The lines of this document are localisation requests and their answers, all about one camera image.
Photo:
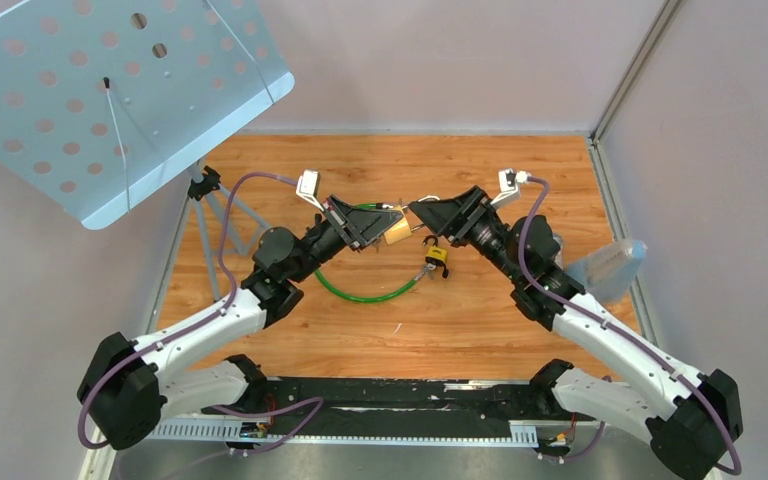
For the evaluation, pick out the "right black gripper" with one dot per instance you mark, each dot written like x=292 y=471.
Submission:
x=439 y=214

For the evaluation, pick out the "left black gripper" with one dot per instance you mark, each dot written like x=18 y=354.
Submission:
x=362 y=224

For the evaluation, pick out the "brass padlock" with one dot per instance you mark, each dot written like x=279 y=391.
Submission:
x=405 y=227

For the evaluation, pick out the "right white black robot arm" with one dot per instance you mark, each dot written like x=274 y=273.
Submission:
x=690 y=419

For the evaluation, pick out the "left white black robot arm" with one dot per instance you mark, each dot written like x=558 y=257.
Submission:
x=131 y=385

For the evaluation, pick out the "clear blue plastic bag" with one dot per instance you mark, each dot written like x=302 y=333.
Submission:
x=609 y=272

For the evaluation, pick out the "perforated light blue metal plate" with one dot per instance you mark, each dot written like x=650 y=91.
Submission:
x=102 y=103

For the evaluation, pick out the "green cable lock loop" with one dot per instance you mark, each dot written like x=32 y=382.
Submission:
x=365 y=299

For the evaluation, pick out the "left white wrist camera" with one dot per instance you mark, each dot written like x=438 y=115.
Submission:
x=307 y=188

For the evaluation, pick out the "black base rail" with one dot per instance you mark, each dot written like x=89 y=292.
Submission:
x=399 y=412

